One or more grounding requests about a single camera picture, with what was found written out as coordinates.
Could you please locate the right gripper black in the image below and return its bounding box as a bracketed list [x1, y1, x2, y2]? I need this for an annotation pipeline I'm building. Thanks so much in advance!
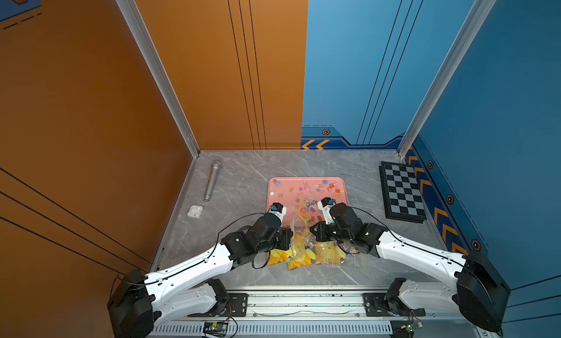
[306, 220, 353, 244]

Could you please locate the yellow duck ziploc bag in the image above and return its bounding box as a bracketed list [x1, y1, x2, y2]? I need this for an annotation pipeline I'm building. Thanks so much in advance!
[312, 241, 365, 268]
[267, 249, 293, 266]
[286, 214, 316, 270]

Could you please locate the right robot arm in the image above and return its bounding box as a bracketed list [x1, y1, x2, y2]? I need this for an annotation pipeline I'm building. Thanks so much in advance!
[310, 198, 511, 334]

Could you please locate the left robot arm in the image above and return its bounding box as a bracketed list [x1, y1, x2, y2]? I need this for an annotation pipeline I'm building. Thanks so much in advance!
[108, 203, 293, 337]

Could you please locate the pink plastic tray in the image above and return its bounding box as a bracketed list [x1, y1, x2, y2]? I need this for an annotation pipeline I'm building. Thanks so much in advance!
[267, 177, 349, 227]

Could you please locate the black white chessboard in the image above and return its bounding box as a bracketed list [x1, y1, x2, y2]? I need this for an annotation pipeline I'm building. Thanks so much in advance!
[379, 162, 427, 223]

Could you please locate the white earbuds case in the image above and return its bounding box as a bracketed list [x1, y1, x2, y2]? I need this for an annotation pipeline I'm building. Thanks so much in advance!
[187, 205, 204, 219]

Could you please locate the silver microphone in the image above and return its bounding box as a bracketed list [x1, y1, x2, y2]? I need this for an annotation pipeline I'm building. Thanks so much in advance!
[204, 161, 222, 201]

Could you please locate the left green circuit board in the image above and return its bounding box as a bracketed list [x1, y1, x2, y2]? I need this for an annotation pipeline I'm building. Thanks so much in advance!
[202, 321, 229, 338]

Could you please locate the green circuit board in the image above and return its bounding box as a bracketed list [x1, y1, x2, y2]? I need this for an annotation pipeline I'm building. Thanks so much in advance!
[393, 323, 425, 338]
[202, 321, 229, 338]

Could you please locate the right green circuit board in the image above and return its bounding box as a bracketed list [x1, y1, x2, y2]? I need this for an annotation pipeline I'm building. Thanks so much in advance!
[393, 323, 425, 338]

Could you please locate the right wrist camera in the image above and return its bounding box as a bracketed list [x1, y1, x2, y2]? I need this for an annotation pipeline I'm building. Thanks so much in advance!
[317, 197, 335, 225]

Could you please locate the aluminium front rail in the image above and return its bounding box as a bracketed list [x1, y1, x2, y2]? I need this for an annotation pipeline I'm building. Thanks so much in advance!
[124, 289, 491, 321]

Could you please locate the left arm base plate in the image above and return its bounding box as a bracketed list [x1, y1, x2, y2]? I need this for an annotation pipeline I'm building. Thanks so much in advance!
[189, 293, 249, 318]

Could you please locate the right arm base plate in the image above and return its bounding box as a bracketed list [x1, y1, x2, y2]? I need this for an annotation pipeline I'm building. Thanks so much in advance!
[362, 293, 426, 318]

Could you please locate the right aluminium corner post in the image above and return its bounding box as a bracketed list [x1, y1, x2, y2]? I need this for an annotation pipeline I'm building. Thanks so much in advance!
[397, 0, 497, 160]

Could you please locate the aluminium corner post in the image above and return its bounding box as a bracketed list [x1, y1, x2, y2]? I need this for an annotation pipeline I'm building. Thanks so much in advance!
[115, 0, 200, 158]
[397, 0, 497, 160]

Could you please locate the left aluminium corner post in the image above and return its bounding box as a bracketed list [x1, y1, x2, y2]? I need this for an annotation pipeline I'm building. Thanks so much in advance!
[115, 0, 200, 158]

